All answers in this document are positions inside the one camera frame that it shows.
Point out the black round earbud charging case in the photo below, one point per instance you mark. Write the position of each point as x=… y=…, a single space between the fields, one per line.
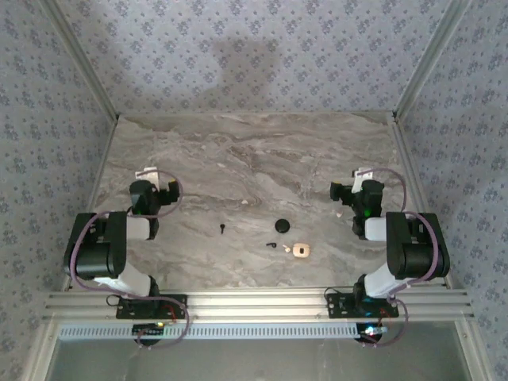
x=282 y=225

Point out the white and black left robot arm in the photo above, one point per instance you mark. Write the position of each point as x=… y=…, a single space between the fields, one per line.
x=99 y=254

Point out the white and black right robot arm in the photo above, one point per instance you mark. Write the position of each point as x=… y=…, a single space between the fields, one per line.
x=416 y=254

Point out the left black controller board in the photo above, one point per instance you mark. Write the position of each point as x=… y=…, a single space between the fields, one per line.
x=148 y=328

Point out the black controller board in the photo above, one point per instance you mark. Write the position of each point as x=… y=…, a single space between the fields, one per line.
x=148 y=328
x=371 y=330

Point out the right black controller board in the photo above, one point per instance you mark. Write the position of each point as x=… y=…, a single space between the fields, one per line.
x=371 y=330

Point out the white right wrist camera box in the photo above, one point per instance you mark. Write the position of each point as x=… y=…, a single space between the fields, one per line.
x=361 y=176

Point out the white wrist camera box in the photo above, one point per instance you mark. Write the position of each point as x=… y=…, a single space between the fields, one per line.
x=361 y=176
x=147 y=174

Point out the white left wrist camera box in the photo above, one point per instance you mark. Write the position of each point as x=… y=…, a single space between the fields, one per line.
x=147 y=174

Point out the aluminium side rail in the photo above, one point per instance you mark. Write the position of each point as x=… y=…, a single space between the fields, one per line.
x=421 y=198
x=101 y=158

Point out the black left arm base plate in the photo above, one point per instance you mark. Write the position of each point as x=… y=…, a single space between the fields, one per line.
x=178 y=299

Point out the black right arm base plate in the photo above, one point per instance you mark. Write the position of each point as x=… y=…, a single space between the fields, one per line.
x=337 y=307

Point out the aluminium corner post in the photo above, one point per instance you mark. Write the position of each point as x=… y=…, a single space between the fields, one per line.
x=84 y=59
x=428 y=59

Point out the aluminium mounting rail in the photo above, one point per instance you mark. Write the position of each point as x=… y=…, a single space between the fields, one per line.
x=258 y=303

